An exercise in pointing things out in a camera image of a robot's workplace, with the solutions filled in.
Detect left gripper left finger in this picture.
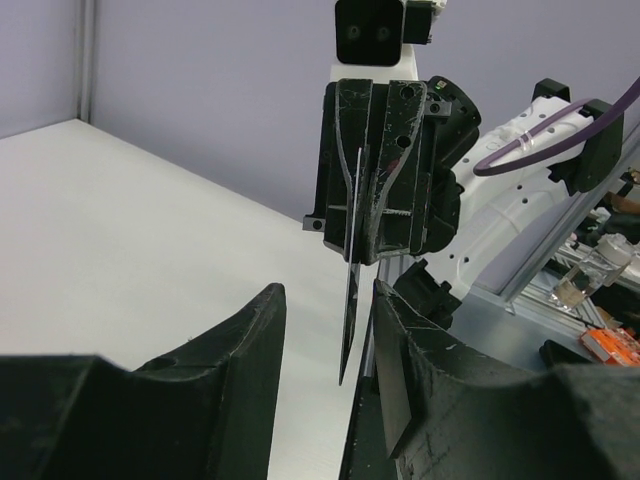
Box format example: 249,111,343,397
1,283,286,479

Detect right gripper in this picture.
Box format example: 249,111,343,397
303,76,481,264

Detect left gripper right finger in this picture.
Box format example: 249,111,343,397
373,281,639,479

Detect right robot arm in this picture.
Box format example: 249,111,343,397
304,76,639,336

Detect background clutter items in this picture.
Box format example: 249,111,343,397
548,169,639,367

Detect left aluminium frame post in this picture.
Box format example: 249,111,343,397
75,0,98,123

